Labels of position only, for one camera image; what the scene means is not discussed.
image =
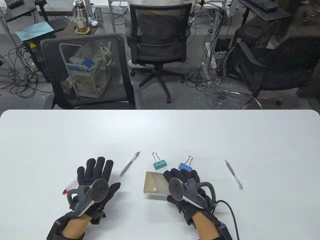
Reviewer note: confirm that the person's left hand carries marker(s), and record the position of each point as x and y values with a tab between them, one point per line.
86	175

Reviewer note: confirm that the person's right hand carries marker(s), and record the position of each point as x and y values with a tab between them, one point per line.
190	178

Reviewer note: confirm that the person's left middle finger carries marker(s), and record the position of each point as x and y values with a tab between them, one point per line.
100	167

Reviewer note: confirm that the person's right thumb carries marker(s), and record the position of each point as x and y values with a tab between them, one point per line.
173	203

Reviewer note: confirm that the person's left thumb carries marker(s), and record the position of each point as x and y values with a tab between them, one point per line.
113	188

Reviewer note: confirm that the person's left little finger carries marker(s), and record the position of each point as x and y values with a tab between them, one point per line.
81	175

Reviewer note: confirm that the person's right forearm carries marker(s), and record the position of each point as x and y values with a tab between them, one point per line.
203	226

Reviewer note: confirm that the person's left forearm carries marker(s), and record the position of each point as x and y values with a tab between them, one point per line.
75	225

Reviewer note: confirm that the grey controller on right glove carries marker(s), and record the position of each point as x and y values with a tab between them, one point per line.
176	188

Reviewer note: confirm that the grey controller on glove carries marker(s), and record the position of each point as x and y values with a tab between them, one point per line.
98	190
176	188

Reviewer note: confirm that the grey controller on left glove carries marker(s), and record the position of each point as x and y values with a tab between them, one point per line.
98	190

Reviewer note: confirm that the red capped clear pen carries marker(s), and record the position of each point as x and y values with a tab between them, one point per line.
70	187

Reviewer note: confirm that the grey retractable pen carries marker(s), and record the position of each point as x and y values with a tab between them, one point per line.
129	163

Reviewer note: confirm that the blue binder clip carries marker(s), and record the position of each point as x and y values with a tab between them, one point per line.
184	166

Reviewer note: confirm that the green binder clip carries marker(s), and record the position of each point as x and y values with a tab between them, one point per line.
160	165

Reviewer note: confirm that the clear slim craft knife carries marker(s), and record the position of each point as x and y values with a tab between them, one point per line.
233	175

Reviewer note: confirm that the black mesh chair wide back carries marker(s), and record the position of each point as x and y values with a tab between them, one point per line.
50	62

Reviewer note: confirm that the black equipment cabinet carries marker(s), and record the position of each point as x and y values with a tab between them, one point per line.
36	55

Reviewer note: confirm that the wooden coaster tray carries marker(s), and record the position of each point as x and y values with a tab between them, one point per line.
87	30

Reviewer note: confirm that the black mesh office chair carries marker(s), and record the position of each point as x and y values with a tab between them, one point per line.
157	37

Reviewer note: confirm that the dark brown side desk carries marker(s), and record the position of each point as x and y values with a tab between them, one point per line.
68	28

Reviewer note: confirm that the white computer mouse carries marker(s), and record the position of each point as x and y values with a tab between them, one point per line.
94	23

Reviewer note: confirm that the clear plastic cup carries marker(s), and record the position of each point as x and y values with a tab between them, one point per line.
80	24

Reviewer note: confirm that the teal paper sheet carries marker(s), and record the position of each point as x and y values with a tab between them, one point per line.
33	31

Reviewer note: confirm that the clear water bottle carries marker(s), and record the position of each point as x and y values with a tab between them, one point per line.
80	10

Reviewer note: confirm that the black office chair chrome base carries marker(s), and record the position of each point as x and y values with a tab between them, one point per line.
275	72

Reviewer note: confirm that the black keyboard tray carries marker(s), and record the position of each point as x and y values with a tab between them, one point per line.
275	15

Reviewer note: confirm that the black keyboard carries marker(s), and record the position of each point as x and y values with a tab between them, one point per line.
265	4

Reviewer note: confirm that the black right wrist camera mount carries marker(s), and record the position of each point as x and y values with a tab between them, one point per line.
223	231

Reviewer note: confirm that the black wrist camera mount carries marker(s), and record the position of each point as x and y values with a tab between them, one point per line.
223	231
55	230

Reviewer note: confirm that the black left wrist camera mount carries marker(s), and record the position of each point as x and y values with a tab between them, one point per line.
55	230

